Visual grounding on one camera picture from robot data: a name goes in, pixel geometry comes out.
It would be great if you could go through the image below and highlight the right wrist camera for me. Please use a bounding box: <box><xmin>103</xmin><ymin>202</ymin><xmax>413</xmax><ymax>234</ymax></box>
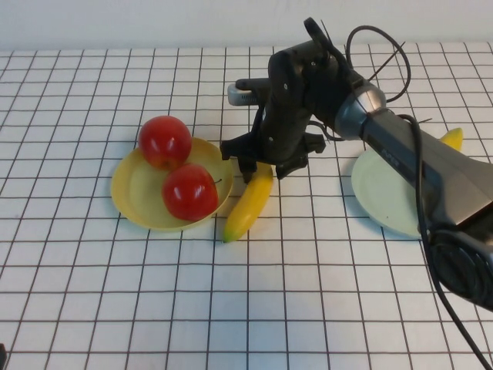
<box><xmin>226</xmin><ymin>78</ymin><xmax>271</xmax><ymax>107</ymax></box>

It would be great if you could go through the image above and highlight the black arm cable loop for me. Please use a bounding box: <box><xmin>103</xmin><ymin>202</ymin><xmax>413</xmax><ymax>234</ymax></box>
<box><xmin>303</xmin><ymin>16</ymin><xmax>328</xmax><ymax>43</ymax></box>

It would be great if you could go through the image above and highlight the red apple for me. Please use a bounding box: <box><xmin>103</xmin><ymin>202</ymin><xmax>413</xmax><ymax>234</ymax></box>
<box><xmin>138</xmin><ymin>115</ymin><xmax>193</xmax><ymax>172</ymax></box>
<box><xmin>161</xmin><ymin>162</ymin><xmax>223</xmax><ymax>222</ymax></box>

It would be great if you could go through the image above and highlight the yellow banana green tip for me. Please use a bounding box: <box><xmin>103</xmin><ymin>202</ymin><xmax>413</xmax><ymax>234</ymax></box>
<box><xmin>223</xmin><ymin>163</ymin><xmax>275</xmax><ymax>244</ymax></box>

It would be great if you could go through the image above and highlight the yellow round plate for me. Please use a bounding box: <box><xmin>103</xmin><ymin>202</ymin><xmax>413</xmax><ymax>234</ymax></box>
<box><xmin>109</xmin><ymin>136</ymin><xmax>234</xmax><ymax>233</ymax></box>

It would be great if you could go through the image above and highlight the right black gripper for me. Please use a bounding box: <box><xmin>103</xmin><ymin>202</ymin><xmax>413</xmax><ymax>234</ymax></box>
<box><xmin>220</xmin><ymin>95</ymin><xmax>326</xmax><ymax>185</ymax></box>

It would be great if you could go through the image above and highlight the light blue round plate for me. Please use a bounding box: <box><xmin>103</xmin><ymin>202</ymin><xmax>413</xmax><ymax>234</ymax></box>
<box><xmin>350</xmin><ymin>147</ymin><xmax>429</xmax><ymax>238</ymax></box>

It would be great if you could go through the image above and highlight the thin black zip tie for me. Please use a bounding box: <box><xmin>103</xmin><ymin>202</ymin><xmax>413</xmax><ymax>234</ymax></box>
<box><xmin>369</xmin><ymin>39</ymin><xmax>407</xmax><ymax>82</ymax></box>
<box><xmin>318</xmin><ymin>18</ymin><xmax>337</xmax><ymax>49</ymax></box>

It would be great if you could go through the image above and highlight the black right camera cable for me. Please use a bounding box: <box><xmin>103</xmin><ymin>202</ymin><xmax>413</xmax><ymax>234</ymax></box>
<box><xmin>344</xmin><ymin>24</ymin><xmax>491</xmax><ymax>370</ymax></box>

